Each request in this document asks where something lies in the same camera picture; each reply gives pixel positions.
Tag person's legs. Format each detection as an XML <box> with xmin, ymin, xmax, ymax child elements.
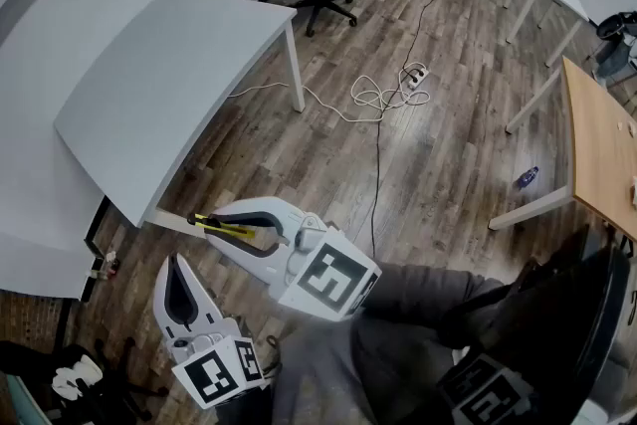
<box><xmin>271</xmin><ymin>261</ymin><xmax>509</xmax><ymax>425</ymax></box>

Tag grey table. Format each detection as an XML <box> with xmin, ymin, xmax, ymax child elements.
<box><xmin>53</xmin><ymin>0</ymin><xmax>307</xmax><ymax>240</ymax></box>

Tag black cable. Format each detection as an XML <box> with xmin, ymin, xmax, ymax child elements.
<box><xmin>369</xmin><ymin>0</ymin><xmax>438</xmax><ymax>260</ymax></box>

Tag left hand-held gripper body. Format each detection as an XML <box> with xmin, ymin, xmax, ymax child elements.
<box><xmin>162</xmin><ymin>317</ymin><xmax>266</xmax><ymax>411</ymax></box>

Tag yellow utility knife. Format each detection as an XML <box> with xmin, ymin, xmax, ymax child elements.
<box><xmin>187</xmin><ymin>212</ymin><xmax>258</xmax><ymax>241</ymax></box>

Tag white power strip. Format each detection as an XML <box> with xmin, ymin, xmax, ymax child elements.
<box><xmin>406</xmin><ymin>66</ymin><xmax>431</xmax><ymax>91</ymax></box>

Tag pale glass table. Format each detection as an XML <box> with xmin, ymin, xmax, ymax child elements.
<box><xmin>0</xmin><ymin>371</ymin><xmax>52</xmax><ymax>425</ymax></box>

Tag blue plastic bottle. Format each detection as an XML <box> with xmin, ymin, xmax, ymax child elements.
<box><xmin>514</xmin><ymin>165</ymin><xmax>540</xmax><ymax>191</ymax></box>

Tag white cloth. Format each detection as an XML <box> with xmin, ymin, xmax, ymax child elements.
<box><xmin>51</xmin><ymin>354</ymin><xmax>104</xmax><ymax>402</ymax></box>

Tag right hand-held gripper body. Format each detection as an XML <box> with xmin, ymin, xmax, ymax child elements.
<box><xmin>258</xmin><ymin>211</ymin><xmax>383</xmax><ymax>323</ymax></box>

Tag wooden table with white legs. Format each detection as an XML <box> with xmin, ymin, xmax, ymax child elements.
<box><xmin>487</xmin><ymin>55</ymin><xmax>637</xmax><ymax>243</ymax></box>

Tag white cable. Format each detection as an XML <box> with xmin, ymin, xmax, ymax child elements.
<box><xmin>227</xmin><ymin>62</ymin><xmax>432</xmax><ymax>123</ymax></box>

